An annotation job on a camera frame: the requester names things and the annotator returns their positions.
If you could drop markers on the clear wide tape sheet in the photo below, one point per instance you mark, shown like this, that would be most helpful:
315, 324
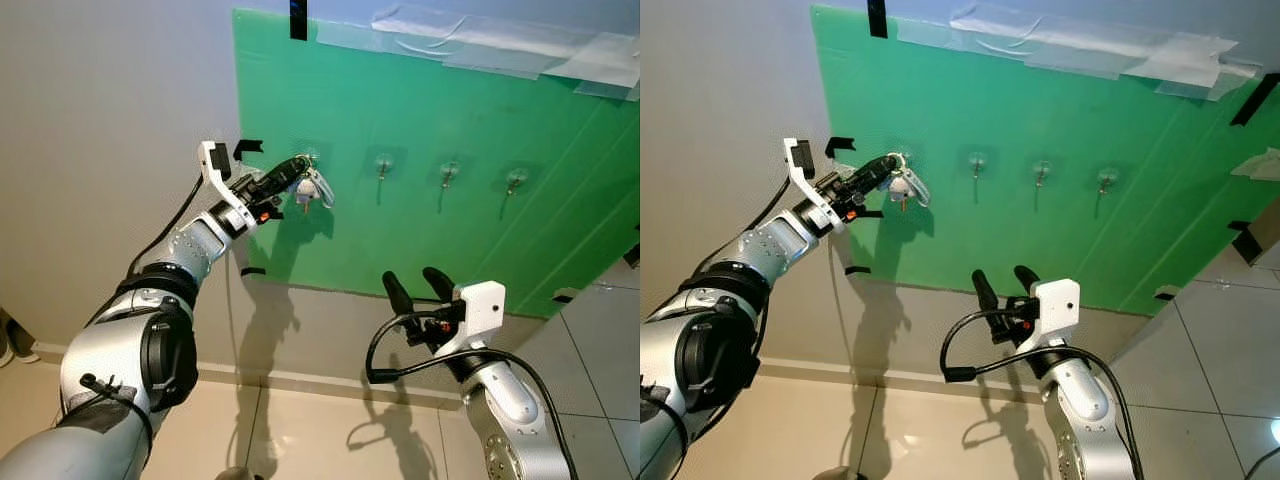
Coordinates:
1080, 45
500, 45

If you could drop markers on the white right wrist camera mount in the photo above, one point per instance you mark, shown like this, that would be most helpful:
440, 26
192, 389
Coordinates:
480, 305
1058, 300

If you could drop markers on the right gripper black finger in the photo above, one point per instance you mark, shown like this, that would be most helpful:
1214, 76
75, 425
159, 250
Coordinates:
1027, 280
986, 290
440, 284
398, 292

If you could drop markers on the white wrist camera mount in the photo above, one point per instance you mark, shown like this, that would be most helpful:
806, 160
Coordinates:
222, 195
1058, 300
808, 195
480, 305

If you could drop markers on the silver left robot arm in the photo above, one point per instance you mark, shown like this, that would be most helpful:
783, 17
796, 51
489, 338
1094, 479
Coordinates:
690, 350
110, 350

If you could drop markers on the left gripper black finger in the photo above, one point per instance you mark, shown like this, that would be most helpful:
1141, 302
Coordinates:
878, 166
290, 167
286, 186
874, 185

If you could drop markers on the keys with white fob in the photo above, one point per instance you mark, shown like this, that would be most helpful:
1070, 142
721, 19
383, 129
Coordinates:
308, 190
900, 188

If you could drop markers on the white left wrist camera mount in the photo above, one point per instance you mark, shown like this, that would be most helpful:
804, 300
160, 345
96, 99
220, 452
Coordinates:
222, 195
808, 195

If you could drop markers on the green board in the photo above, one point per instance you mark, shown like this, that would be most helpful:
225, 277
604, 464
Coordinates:
450, 240
1050, 240

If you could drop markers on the white tape scrap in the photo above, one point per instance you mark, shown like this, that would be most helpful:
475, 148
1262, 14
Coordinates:
1262, 165

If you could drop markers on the grey robot foot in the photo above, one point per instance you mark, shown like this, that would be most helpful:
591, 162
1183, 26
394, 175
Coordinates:
838, 474
232, 474

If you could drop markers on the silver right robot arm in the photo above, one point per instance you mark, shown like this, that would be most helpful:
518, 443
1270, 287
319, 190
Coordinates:
1085, 400
510, 400

